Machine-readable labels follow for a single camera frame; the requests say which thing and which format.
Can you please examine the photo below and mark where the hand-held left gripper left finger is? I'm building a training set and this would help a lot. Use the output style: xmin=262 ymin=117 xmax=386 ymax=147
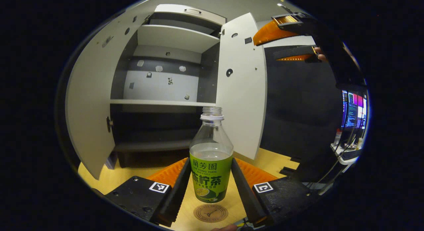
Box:
xmin=104 ymin=157 xmax=192 ymax=227

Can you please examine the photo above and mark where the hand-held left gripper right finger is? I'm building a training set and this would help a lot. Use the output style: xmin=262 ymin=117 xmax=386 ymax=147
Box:
xmin=231 ymin=157 xmax=320 ymax=227

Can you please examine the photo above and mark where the green label clear bottle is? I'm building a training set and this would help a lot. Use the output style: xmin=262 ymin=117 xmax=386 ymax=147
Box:
xmin=189 ymin=106 xmax=234 ymax=204

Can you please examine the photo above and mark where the round brown coaster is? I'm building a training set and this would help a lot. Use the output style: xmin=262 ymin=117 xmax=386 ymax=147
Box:
xmin=193 ymin=204 xmax=229 ymax=223

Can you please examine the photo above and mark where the white cabinet door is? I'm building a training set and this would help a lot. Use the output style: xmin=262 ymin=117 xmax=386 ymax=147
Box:
xmin=215 ymin=13 xmax=267 ymax=160
xmin=65 ymin=8 xmax=156 ymax=180

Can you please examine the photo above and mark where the white cabinet shelf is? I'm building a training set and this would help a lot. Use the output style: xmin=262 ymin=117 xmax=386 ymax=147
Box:
xmin=137 ymin=24 xmax=221 ymax=54
xmin=110 ymin=99 xmax=216 ymax=107

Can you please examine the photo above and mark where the white cabinet drawer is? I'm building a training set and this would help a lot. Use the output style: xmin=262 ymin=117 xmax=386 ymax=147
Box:
xmin=154 ymin=4 xmax=227 ymax=25

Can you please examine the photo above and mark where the computer monitor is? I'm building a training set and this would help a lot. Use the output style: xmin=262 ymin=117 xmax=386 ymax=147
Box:
xmin=341 ymin=90 xmax=367 ymax=129

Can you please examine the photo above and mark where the black backdrop cloth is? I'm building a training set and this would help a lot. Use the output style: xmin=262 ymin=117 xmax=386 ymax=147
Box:
xmin=55 ymin=42 xmax=346 ymax=183

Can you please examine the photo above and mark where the white blue box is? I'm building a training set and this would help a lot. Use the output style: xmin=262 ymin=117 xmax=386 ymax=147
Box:
xmin=105 ymin=152 xmax=118 ymax=169

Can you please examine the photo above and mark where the white side desk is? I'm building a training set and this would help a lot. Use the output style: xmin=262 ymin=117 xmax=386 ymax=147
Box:
xmin=330 ymin=142 xmax=361 ymax=165

